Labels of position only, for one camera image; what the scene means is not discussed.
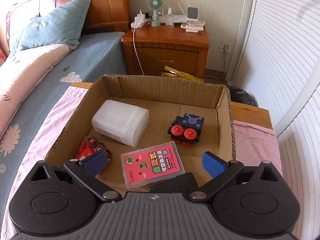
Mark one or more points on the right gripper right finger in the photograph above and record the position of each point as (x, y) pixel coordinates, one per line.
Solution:
(222, 173)

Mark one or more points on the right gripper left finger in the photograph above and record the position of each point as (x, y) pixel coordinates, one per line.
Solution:
(84, 173)

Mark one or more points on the red toy train car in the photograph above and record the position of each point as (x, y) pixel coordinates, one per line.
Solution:
(93, 147)

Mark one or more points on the black toy train car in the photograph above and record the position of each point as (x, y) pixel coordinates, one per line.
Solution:
(186, 129)

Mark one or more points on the pink card pack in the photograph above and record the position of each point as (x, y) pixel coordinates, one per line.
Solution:
(151, 165)

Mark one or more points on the white translucent plastic container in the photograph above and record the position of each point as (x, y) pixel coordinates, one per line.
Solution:
(122, 122)

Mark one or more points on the black device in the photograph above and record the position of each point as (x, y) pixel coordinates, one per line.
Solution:
(184, 184)

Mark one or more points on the pink table cloth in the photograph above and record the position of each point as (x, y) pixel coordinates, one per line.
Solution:
(255, 141)

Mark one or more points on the brown cardboard box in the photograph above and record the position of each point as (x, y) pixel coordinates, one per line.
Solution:
(164, 98)

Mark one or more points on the yellow plastic object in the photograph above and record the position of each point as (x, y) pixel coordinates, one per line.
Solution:
(173, 73)

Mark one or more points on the blue bed sheet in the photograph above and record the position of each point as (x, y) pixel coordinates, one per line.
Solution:
(96, 55)

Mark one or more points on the pink floral quilt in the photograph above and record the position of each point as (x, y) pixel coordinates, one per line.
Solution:
(22, 72)

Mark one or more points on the white louvered closet door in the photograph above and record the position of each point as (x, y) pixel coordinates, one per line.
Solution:
(279, 66)

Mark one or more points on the wooden nightstand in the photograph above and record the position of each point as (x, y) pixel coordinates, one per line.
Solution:
(149, 49)

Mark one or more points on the white remote control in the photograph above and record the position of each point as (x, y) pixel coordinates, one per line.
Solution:
(194, 27)

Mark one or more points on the blue pillow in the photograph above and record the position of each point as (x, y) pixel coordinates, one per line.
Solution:
(63, 25)

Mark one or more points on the white power strip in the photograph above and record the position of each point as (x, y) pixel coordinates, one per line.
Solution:
(139, 21)

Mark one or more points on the clear spray bottle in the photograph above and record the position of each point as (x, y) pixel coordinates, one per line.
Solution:
(169, 18)

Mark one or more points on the small clock display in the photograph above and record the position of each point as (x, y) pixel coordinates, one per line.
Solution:
(192, 13)

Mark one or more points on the wooden headboard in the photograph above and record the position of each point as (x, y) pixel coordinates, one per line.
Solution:
(94, 15)

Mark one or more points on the small green desk fan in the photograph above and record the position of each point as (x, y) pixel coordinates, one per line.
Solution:
(155, 6)

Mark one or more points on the wall power socket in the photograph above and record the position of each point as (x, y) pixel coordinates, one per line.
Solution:
(225, 47)

